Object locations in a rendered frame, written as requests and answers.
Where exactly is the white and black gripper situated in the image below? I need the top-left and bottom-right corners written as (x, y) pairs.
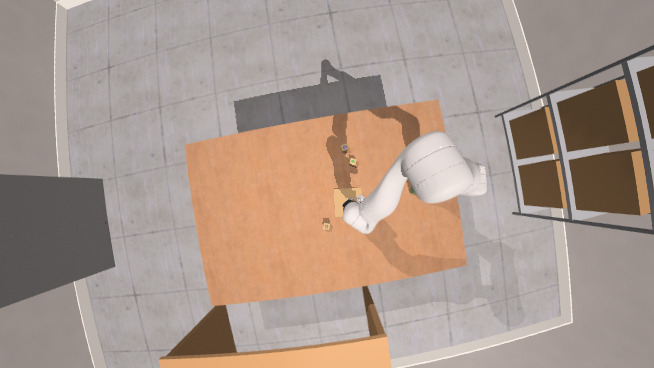
top-left (342, 195), bottom-right (365, 212)

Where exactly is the tan flat mat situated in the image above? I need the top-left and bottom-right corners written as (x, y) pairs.
top-left (333, 187), bottom-right (362, 217)

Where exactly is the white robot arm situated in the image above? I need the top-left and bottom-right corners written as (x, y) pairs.
top-left (342, 131), bottom-right (487, 234)

